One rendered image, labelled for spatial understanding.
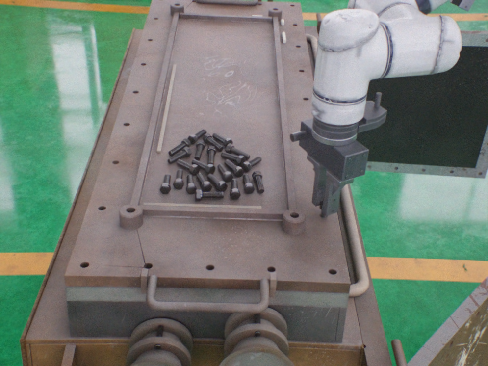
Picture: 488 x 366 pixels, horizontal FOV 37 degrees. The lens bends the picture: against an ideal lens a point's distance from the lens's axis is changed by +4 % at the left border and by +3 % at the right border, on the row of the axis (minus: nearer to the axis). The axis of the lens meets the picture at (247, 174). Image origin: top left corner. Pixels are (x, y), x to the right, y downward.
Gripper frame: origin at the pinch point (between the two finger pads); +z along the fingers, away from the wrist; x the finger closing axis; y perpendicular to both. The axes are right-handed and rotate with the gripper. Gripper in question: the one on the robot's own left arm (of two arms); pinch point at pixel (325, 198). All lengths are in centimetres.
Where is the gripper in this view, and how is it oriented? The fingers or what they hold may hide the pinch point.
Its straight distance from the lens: 126.0
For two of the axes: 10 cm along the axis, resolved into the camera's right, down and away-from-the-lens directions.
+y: -8.6, 2.5, -4.4
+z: -0.4, 8.3, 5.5
